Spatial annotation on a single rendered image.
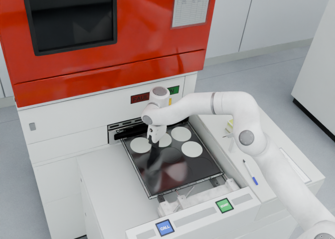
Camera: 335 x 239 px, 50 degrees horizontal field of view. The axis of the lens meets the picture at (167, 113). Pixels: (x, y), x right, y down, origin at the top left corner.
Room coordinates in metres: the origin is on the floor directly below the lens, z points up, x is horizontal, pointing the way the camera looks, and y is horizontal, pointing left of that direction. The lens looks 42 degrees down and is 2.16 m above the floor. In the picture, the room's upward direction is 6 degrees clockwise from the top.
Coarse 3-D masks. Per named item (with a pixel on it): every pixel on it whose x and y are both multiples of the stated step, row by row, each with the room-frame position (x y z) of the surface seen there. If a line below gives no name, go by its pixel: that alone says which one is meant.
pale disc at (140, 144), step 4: (132, 140) 1.18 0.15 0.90; (136, 140) 1.18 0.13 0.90; (140, 140) 1.19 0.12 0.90; (144, 140) 1.19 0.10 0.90; (148, 140) 1.19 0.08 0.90; (132, 144) 1.15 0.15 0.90; (136, 144) 1.16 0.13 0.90; (140, 144) 1.16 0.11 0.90; (144, 144) 1.16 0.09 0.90; (148, 144) 1.17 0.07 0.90; (132, 148) 1.13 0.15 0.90; (136, 148) 1.13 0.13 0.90; (140, 148) 1.13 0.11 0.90; (144, 148) 1.14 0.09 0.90; (148, 148) 1.14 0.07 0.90; (140, 152) 1.11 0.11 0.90; (144, 152) 1.11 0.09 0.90
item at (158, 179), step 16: (128, 144) 1.15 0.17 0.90; (176, 144) 1.19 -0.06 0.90; (144, 160) 1.07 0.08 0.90; (160, 160) 1.08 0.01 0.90; (176, 160) 1.09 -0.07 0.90; (192, 160) 1.10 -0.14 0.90; (208, 160) 1.11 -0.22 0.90; (144, 176) 0.97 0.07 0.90; (160, 176) 0.98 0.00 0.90; (176, 176) 0.99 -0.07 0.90; (192, 176) 1.00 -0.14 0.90; (208, 176) 1.02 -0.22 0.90; (160, 192) 0.90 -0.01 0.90
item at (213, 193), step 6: (222, 186) 0.98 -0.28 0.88; (204, 192) 0.94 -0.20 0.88; (210, 192) 0.94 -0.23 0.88; (216, 192) 0.95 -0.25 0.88; (222, 192) 0.95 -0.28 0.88; (228, 192) 0.95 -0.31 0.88; (186, 198) 0.90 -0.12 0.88; (192, 198) 0.90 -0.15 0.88; (198, 198) 0.91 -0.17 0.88; (204, 198) 0.91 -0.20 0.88; (210, 198) 0.91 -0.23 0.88; (174, 204) 0.86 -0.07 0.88; (192, 204) 0.87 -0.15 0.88; (162, 216) 0.80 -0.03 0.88
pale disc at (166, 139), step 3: (165, 135) 1.24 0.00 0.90; (168, 135) 1.24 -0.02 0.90; (162, 138) 1.22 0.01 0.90; (165, 138) 1.22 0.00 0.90; (168, 138) 1.22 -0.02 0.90; (159, 141) 1.19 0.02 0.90; (162, 141) 1.20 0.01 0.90; (165, 141) 1.20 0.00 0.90; (168, 141) 1.20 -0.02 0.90; (159, 144) 1.17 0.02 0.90; (162, 144) 1.18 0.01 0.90; (165, 144) 1.18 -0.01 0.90; (168, 144) 1.18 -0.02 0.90
